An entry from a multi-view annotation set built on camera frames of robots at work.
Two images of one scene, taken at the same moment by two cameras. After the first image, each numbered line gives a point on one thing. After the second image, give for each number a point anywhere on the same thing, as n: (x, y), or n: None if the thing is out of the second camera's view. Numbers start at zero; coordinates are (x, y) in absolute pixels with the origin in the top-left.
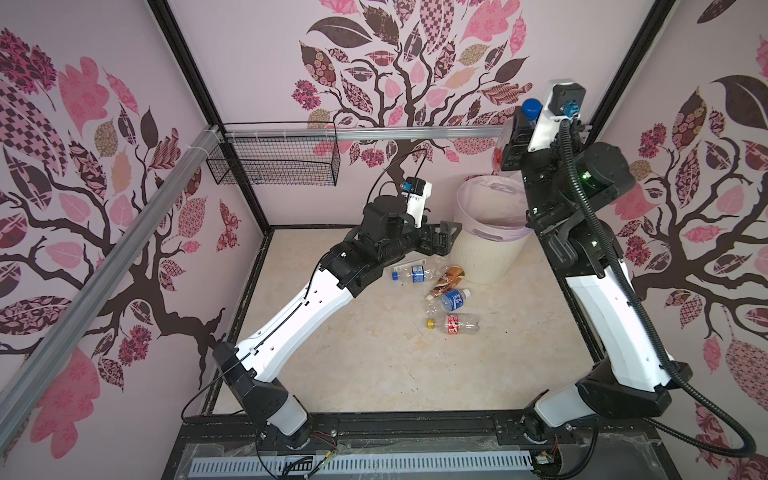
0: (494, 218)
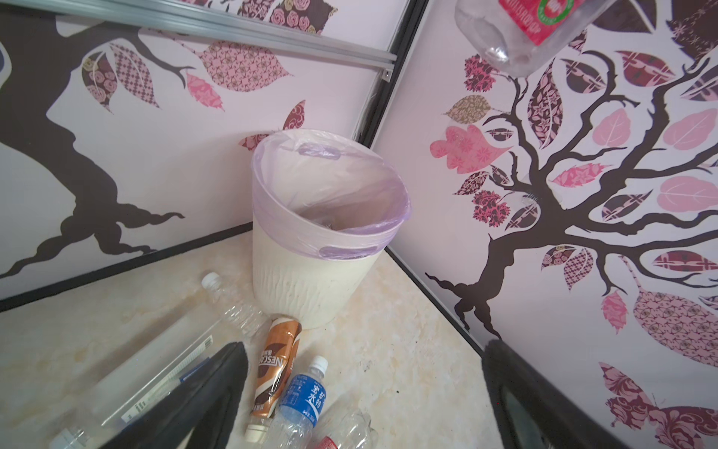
0: (323, 210)
